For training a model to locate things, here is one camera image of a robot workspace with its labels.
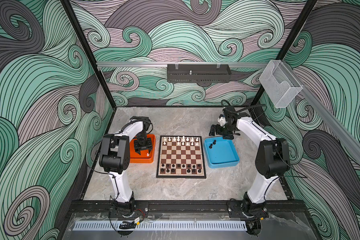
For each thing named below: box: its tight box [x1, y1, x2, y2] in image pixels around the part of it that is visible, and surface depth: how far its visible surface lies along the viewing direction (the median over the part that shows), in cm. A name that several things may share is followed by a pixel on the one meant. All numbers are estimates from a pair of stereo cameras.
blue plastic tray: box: [203, 136, 240, 169], surface depth 96 cm
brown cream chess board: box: [156, 135, 207, 179], surface depth 92 cm
